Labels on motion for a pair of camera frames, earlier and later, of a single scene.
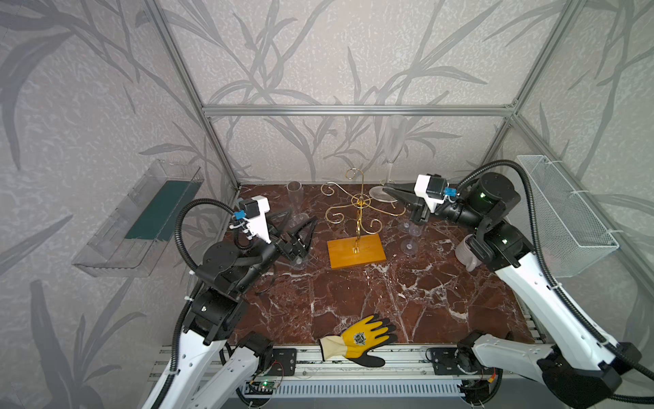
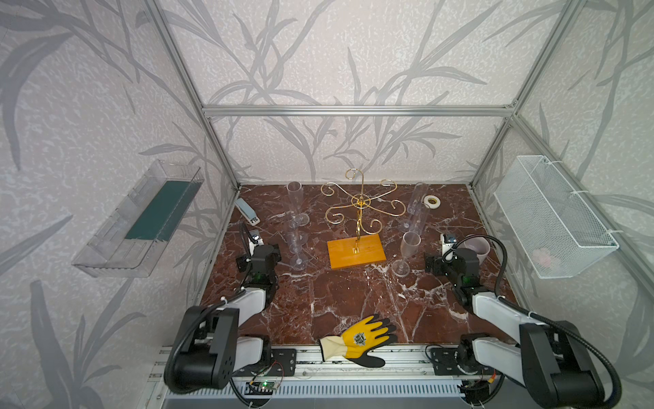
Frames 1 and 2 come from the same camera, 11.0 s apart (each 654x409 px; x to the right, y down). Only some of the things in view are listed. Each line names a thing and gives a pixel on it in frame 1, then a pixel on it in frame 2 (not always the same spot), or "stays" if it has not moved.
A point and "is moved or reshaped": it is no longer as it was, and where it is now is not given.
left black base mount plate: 283,362 stays
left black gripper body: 286,244 -> 248,254
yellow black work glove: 358,342 stays
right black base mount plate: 444,360 stays
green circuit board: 267,385 stays
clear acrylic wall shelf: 123,245 stays
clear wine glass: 409,246 is moved or reshaped
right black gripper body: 418,207 -> 439,260
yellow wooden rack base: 356,250 stays
